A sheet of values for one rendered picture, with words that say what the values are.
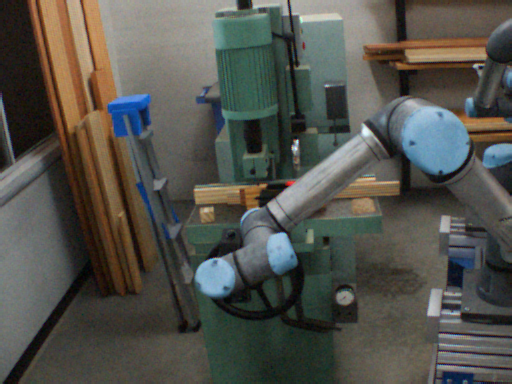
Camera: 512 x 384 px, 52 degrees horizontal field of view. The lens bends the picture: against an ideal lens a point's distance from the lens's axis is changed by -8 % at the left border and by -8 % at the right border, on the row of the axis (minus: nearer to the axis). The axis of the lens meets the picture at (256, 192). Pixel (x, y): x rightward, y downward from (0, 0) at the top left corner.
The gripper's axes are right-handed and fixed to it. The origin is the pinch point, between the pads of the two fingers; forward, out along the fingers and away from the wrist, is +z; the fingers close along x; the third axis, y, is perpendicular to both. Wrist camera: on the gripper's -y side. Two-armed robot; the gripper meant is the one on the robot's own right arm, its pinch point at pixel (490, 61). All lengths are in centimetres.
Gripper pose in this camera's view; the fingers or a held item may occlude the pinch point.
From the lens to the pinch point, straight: 238.9
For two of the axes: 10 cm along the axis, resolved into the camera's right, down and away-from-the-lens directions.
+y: 2.3, 9.1, 3.4
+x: 9.7, -1.8, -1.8
